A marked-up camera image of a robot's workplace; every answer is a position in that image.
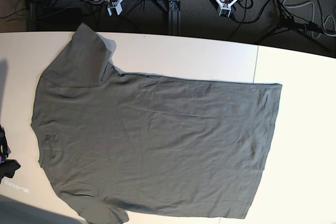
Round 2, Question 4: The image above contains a grey green T-shirt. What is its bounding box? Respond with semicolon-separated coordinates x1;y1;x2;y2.
31;24;282;223

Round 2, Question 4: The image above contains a black clothes pile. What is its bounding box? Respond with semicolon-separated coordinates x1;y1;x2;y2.
0;127;21;180

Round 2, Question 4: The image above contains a grey cable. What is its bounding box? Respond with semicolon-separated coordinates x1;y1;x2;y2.
282;0;336;38

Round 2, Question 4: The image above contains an aluminium frame post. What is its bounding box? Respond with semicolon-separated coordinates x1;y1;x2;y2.
167;0;181;36

